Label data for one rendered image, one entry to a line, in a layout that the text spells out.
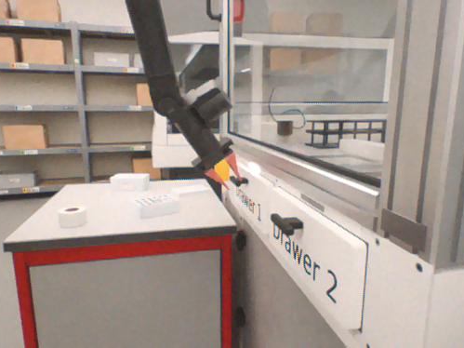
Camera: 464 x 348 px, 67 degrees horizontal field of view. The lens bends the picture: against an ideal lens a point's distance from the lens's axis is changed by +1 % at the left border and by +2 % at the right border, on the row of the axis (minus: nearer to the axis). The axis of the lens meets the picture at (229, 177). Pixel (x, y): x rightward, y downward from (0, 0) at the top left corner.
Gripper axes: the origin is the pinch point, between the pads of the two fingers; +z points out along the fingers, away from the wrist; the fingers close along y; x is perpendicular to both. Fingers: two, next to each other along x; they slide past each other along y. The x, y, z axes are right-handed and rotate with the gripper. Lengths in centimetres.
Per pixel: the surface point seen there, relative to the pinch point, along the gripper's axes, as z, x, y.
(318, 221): 0.5, -35.0, 4.2
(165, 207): 1.8, 25.5, -19.6
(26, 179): -39, 364, -173
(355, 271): 3.2, -43.6, 2.8
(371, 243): 1.1, -44.2, 5.9
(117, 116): -37, 418, -49
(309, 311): 17.7, -27.3, -4.0
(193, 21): -42, 82, 32
